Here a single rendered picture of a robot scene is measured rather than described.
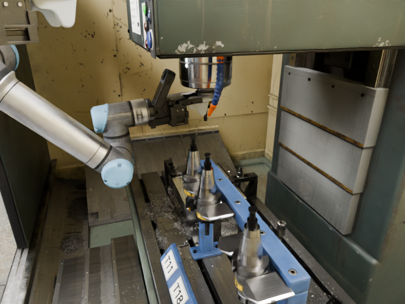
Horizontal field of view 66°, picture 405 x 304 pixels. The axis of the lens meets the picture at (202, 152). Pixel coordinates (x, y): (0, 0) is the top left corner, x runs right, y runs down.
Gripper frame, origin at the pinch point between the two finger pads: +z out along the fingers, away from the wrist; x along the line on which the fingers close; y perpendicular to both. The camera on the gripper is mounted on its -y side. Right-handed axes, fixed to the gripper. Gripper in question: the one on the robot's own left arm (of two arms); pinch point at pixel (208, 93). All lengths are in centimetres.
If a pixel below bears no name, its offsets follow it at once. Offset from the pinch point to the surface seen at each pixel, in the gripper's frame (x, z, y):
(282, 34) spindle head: 32.9, 2.5, -18.8
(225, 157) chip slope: -76, 42, 64
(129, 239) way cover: -24, -30, 64
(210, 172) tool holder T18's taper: 32.1, -14.1, 8.7
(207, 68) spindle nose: 7.6, -3.2, -9.3
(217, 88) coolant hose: 19.5, -5.9, -6.3
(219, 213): 37.7, -15.0, 15.8
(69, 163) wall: -105, -52, 58
